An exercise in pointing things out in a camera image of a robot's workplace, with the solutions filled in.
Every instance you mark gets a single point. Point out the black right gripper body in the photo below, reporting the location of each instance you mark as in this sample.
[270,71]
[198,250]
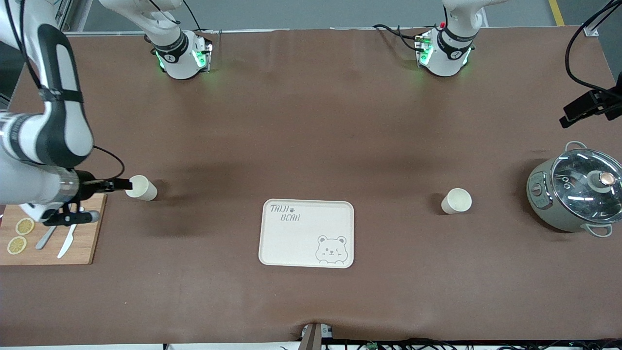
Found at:
[87,190]

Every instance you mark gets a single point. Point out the white paper cup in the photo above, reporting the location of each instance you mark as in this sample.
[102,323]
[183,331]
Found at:
[457,201]
[146,192]

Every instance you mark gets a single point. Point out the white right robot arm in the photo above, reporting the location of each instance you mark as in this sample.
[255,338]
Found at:
[63,121]

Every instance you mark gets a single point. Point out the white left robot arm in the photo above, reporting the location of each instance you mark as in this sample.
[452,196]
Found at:
[444,58]

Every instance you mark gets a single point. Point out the wooden cutting board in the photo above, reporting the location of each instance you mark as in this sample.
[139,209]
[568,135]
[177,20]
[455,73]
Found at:
[87,243]

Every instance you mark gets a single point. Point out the white plastic knife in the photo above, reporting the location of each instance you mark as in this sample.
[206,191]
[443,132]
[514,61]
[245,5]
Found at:
[67,243]

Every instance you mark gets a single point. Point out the grey plastic knife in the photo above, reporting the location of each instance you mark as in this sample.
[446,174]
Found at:
[44,240]

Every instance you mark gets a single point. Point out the glass pot lid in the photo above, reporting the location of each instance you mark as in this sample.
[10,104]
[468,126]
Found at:
[578,194]

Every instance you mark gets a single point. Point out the dried lemon slice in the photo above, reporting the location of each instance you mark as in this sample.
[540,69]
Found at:
[25,226]
[17,245]

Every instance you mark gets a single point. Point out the sage green electric pot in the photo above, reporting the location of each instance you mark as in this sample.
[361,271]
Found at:
[542,204]

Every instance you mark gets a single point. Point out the white bear print tray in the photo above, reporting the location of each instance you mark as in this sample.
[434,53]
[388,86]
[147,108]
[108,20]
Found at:
[301,243]

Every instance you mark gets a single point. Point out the aluminium corner bracket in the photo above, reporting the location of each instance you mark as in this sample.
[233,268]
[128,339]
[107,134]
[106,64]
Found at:
[591,30]

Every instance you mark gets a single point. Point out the aluminium frame structure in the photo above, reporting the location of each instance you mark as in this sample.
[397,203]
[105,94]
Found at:
[73,14]

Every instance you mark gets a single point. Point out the grey metal bracket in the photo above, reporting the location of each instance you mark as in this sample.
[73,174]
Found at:
[315,336]

